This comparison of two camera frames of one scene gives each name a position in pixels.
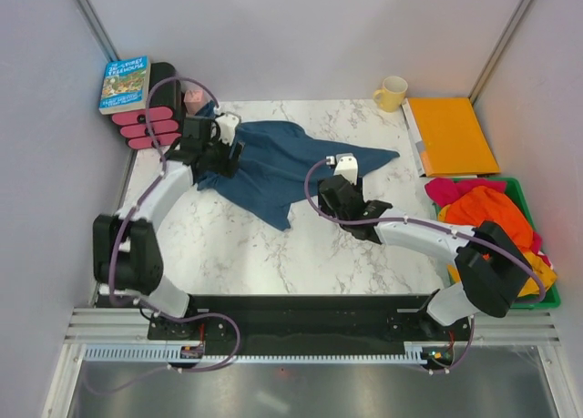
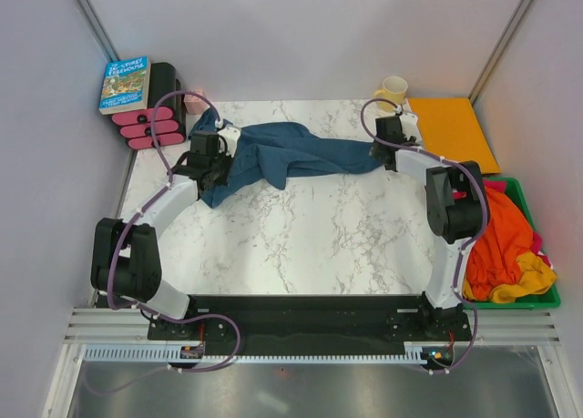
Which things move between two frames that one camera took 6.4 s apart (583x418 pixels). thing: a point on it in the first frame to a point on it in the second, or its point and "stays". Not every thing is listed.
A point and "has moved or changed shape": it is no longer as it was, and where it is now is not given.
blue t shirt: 274,162 has moved or changed shape
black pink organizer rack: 161,126 stays
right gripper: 323,207 to 409,139
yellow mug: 392,96 stays
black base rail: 250,320 stays
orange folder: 451,137 stays
